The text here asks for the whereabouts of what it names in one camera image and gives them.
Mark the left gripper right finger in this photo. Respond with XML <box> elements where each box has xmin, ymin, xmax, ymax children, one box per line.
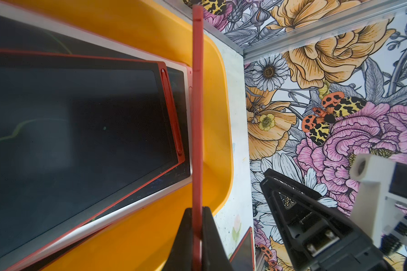
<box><xmin>202</xmin><ymin>207</ymin><xmax>233</xmax><ymax>271</ymax></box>

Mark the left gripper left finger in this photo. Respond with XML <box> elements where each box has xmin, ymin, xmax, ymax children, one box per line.
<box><xmin>162</xmin><ymin>208</ymin><xmax>193</xmax><ymax>271</ymax></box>

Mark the pink white writing tablet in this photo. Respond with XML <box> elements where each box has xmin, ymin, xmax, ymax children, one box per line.
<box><xmin>0</xmin><ymin>1</ymin><xmax>192</xmax><ymax>271</ymax></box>

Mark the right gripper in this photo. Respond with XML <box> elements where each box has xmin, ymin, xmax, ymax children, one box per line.
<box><xmin>260</xmin><ymin>169</ymin><xmax>393</xmax><ymax>271</ymax></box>

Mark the yellow storage tray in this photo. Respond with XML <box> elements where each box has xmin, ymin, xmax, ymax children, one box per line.
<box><xmin>12</xmin><ymin>1</ymin><xmax>234</xmax><ymax>271</ymax></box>

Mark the red writing tablet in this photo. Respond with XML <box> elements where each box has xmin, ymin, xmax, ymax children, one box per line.
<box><xmin>191</xmin><ymin>5</ymin><xmax>204</xmax><ymax>271</ymax></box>
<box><xmin>0</xmin><ymin>49</ymin><xmax>185</xmax><ymax>271</ymax></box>
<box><xmin>230</xmin><ymin>227</ymin><xmax>255</xmax><ymax>271</ymax></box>

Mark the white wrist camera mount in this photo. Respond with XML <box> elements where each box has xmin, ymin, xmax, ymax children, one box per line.
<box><xmin>349</xmin><ymin>154</ymin><xmax>407</xmax><ymax>247</ymax></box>

